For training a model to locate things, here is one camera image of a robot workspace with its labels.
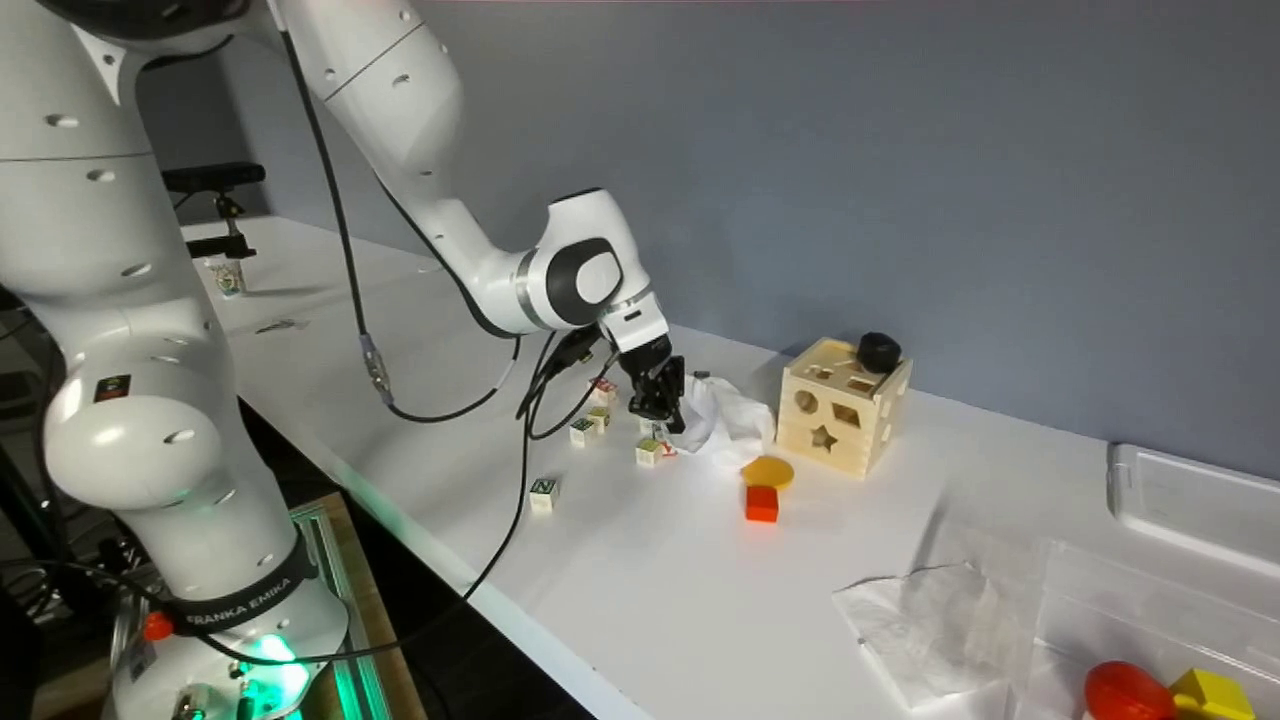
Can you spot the wooden base board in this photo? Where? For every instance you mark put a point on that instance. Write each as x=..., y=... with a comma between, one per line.
x=362, y=601

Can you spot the red ball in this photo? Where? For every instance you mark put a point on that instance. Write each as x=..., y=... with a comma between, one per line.
x=1127, y=691

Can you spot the black round knob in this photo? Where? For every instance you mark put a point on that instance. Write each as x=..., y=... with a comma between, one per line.
x=878, y=353

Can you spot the black camera stand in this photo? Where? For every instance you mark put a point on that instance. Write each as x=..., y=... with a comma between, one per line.
x=218, y=184

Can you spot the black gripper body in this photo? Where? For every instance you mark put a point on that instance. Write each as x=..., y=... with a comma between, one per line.
x=646, y=353

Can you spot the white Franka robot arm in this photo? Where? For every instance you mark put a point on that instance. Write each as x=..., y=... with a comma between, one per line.
x=120, y=292

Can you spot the small letter block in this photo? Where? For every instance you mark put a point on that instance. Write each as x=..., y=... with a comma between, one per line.
x=227, y=277

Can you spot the red house-shaped block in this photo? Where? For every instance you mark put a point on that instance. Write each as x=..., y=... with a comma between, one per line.
x=763, y=504

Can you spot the wooden shape sorter box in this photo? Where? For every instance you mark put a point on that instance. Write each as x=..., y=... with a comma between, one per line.
x=842, y=409

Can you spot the yellow wooden disc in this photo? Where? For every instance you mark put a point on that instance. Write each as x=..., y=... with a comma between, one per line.
x=769, y=471

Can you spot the green R letter block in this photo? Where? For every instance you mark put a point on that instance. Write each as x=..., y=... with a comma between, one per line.
x=585, y=433

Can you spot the yellow toy block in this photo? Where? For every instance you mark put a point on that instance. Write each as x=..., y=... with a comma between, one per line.
x=1210, y=697

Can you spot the yellow letter block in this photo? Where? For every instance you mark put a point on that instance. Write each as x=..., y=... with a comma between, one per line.
x=602, y=419

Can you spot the white cloth bag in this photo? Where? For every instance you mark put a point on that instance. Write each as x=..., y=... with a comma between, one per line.
x=725, y=421

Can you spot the clear plastic bag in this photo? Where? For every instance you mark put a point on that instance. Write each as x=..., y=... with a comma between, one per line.
x=955, y=612

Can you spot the red A letter block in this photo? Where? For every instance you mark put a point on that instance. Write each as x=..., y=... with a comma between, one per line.
x=599, y=398

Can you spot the clear plastic container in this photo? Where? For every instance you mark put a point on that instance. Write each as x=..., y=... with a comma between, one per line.
x=1145, y=604

